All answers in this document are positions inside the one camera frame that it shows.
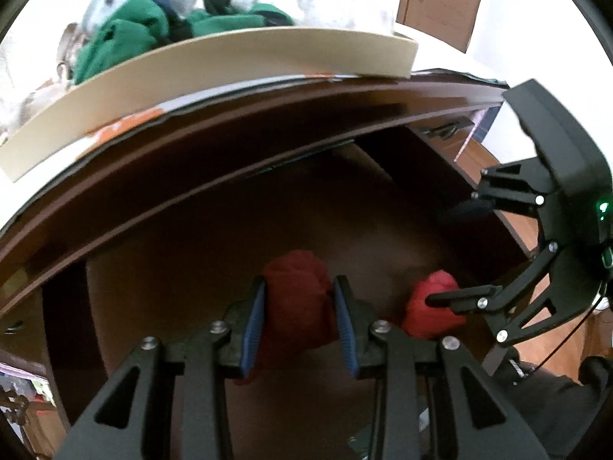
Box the brown wooden door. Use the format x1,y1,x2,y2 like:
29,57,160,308
396,0,481,53

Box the bright red balled garment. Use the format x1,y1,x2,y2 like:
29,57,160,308
401,270,467,340

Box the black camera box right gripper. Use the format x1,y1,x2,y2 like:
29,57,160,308
503,80,612,270

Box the white persimmon print table cover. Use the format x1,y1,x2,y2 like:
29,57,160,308
1,69,509,180

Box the person right forearm dark sleeve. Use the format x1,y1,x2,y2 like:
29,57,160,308
493,348,612,459

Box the shallow cardboard box tray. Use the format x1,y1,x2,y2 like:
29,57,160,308
1,27,419,181

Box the dark red balled garment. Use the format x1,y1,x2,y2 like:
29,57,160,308
233,250,339,385

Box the green underwear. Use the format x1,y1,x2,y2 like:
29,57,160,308
73,0,294,85

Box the open wooden drawer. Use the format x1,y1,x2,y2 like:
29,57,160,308
43,123,538,460

